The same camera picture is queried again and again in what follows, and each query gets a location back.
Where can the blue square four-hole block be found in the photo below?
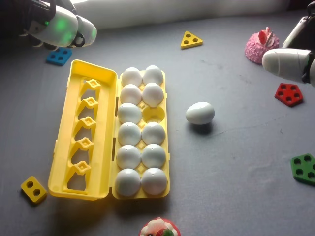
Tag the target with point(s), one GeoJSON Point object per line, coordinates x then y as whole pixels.
{"type": "Point", "coordinates": [56, 60]}

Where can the yellow triangle three-hole block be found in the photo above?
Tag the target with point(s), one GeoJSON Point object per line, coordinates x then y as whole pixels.
{"type": "Point", "coordinates": [185, 43]}

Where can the white backdrop sheet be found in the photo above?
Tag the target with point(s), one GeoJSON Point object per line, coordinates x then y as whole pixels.
{"type": "Point", "coordinates": [172, 9]}

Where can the yellow egg carton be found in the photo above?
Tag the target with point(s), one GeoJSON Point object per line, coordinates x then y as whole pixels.
{"type": "Point", "coordinates": [83, 152]}

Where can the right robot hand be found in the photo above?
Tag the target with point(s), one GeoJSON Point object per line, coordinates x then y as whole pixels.
{"type": "Point", "coordinates": [283, 61]}

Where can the white toy egg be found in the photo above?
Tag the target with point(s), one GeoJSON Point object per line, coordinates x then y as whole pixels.
{"type": "Point", "coordinates": [131, 94]}
{"type": "Point", "coordinates": [154, 181]}
{"type": "Point", "coordinates": [153, 94]}
{"type": "Point", "coordinates": [128, 156]}
{"type": "Point", "coordinates": [128, 182]}
{"type": "Point", "coordinates": [153, 155]}
{"type": "Point", "coordinates": [129, 133]}
{"type": "Point", "coordinates": [153, 133]}
{"type": "Point", "coordinates": [132, 76]}
{"type": "Point", "coordinates": [153, 75]}
{"type": "Point", "coordinates": [199, 113]}
{"type": "Point", "coordinates": [129, 113]}

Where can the pink toy cake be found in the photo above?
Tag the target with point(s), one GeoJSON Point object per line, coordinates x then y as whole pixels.
{"type": "Point", "coordinates": [256, 50]}

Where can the grey table cloth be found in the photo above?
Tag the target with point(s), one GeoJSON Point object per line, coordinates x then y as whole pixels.
{"type": "Point", "coordinates": [233, 159]}

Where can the red strawberry toy cake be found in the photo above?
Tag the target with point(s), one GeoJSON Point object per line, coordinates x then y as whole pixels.
{"type": "Point", "coordinates": [160, 229]}

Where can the green pentagon five-hole block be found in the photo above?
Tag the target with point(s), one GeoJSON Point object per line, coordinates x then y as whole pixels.
{"type": "Point", "coordinates": [304, 166]}

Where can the red pentagon five-hole block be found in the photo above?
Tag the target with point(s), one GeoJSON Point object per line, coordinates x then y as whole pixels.
{"type": "Point", "coordinates": [289, 93]}

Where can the yellow rectangular two-hole block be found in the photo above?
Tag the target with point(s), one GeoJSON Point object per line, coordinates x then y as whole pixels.
{"type": "Point", "coordinates": [33, 194]}

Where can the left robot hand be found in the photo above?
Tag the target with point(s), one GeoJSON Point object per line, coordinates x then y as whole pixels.
{"type": "Point", "coordinates": [59, 27]}

